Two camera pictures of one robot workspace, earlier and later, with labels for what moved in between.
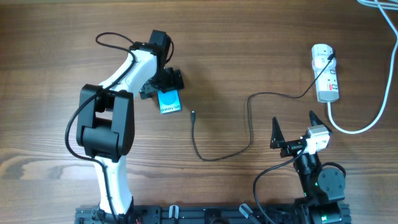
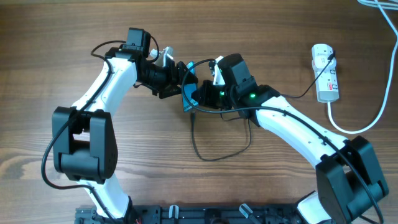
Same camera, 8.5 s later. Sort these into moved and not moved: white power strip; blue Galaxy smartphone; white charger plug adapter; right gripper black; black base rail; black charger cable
Moved: blue Galaxy smartphone; right gripper black
Not moved: black base rail; white charger plug adapter; black charger cable; white power strip
